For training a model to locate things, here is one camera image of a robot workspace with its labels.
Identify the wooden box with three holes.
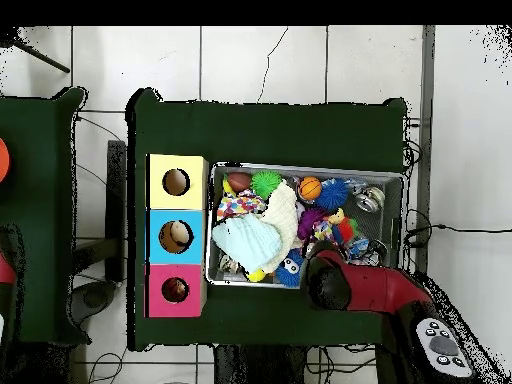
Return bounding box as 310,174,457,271
144,153,210,319

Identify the colourful dot print cloth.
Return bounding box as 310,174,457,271
215,189,267,221
312,218,335,243

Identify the purple spiky ball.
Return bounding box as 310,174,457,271
296,207,327,241

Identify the black tripod leg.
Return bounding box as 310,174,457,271
0,27,71,74

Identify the grey round base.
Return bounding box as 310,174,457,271
71,279,117,325

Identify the metal wire mesh bin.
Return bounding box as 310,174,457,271
205,161,405,290

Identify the small blue fuzzy eyed ball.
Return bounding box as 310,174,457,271
314,177,350,211

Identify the green spiky puffer ball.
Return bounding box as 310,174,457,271
250,170,283,200

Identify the cream waffle cloth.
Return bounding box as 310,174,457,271
259,179,299,273

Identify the black panel stand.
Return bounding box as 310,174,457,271
105,139,127,283

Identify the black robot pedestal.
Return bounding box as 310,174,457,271
215,344,307,384

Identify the black power cable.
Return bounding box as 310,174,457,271
405,223,512,246

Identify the light blue waffle cloth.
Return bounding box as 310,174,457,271
211,213,283,273

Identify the dark green table cloth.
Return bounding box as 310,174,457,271
126,88,408,352
0,87,90,346

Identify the large blue fuzzy eyed ball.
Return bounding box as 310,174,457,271
274,249,305,288

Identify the orange disc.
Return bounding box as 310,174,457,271
0,137,11,184

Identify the brown toy football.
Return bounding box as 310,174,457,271
226,171,253,193

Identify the orange toy basketball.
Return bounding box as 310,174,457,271
297,176,323,201

